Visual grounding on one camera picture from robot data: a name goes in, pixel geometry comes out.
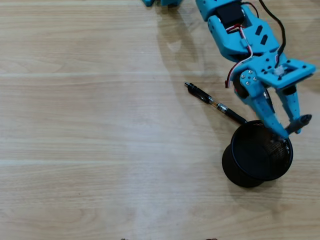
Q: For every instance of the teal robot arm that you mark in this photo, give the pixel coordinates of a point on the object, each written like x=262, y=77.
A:
x=227, y=37

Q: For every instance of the clear pen with grey grip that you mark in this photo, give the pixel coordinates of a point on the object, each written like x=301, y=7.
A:
x=303, y=121

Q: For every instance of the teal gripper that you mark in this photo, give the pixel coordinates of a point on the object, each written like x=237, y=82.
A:
x=260, y=68

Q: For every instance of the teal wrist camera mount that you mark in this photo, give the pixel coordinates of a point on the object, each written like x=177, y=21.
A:
x=306, y=68

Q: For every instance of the black retractable pen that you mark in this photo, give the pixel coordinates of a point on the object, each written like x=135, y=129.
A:
x=200, y=94

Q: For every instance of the teal robot base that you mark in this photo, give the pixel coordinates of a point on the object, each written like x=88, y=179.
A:
x=170, y=2

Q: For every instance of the black mesh pen holder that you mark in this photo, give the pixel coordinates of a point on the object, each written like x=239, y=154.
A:
x=250, y=155

